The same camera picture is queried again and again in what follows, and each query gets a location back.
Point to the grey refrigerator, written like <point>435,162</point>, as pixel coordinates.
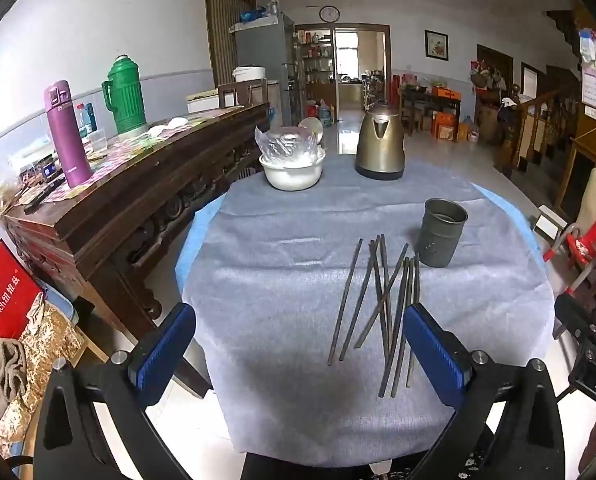
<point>263,55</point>

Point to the gold speckled carton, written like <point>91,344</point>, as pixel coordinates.
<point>53,340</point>

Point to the wooden stair railing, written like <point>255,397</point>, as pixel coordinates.
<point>532,125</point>

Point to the dark wooden chair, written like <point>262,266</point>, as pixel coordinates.
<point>221,97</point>

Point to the black flat object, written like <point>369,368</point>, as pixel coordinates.
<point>43,197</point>

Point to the wide dark wooden door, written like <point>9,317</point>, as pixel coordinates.
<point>495,65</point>

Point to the blue bottle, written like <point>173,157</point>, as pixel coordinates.
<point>92,117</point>

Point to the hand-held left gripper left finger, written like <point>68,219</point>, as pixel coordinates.
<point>170,355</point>

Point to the brass electric kettle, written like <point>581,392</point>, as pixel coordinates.
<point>377,150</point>

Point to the dark wooden dining table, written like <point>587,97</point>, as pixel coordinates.
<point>427,105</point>

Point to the framed picture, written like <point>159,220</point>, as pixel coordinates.
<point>436,45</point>

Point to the purple thermos bottle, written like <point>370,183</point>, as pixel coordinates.
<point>70,145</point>

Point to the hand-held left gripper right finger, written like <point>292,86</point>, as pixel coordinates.
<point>430,355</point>

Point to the checkered patterned cloth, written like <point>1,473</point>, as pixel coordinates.
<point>123,152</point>

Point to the white rice cooker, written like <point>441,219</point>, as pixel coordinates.
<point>249,74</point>

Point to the green thermos flask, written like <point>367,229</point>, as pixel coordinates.
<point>128,100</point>

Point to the clear plastic container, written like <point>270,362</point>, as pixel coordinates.
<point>98,141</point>

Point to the large blue water jug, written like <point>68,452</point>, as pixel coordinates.
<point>326,115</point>

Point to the small white step stool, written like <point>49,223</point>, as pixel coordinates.
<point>550,220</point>

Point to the red plastic stool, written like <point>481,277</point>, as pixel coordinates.
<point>585,245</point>

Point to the glass display shelf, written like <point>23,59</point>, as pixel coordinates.
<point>318,60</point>

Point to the bunch of metal chopsticks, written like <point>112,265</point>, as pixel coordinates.
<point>346,300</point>

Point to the red paper bag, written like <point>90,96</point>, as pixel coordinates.
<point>3,295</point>

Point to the narrow dark wooden door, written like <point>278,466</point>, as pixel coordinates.
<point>532,82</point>

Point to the yellow jug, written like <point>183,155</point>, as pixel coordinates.
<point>465,130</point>

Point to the round wall clock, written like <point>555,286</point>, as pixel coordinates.
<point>329,14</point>

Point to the white chest freezer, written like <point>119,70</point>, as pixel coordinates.
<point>200,102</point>

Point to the small blue bag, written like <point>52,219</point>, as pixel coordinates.
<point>253,15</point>

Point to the round white heater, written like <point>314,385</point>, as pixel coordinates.
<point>312,127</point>

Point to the grey metal cup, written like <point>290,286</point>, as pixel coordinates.
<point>440,245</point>

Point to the light blue cloth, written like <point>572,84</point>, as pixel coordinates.
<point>190,250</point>

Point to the dark wooden sideboard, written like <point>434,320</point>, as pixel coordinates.
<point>128,210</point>

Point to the tall orange box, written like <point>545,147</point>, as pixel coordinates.
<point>444,126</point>

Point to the pink wall calendar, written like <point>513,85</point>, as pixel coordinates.
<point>595,80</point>

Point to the brown striped curtain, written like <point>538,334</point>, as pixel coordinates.
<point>228,20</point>

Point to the flat orange box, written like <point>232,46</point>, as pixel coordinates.
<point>446,93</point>

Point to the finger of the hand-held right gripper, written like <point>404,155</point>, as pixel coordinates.
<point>572,320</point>

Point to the grey tablecloth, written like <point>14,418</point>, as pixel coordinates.
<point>278,285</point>

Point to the clear plastic water bottle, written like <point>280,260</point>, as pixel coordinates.
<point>81,125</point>

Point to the white crumpled tissue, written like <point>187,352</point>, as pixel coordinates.
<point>168,127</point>

